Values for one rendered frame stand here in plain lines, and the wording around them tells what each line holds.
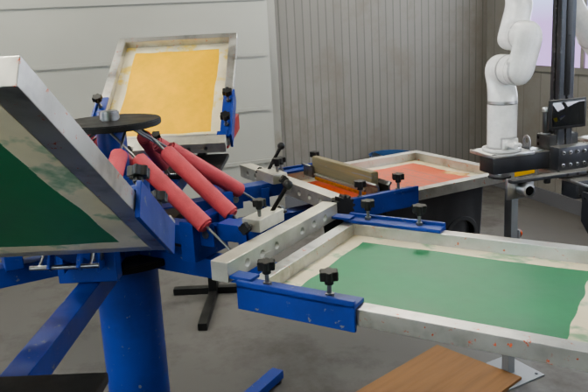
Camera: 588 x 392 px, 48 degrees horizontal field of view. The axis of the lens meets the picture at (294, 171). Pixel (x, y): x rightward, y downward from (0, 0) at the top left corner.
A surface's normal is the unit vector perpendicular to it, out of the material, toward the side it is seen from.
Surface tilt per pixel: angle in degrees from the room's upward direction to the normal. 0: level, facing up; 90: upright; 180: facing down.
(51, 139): 148
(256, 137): 90
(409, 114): 90
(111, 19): 90
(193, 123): 32
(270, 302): 90
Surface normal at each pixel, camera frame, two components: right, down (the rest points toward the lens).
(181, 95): -0.05, -0.71
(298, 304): -0.51, 0.21
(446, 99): 0.31, 0.18
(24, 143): 0.04, 0.94
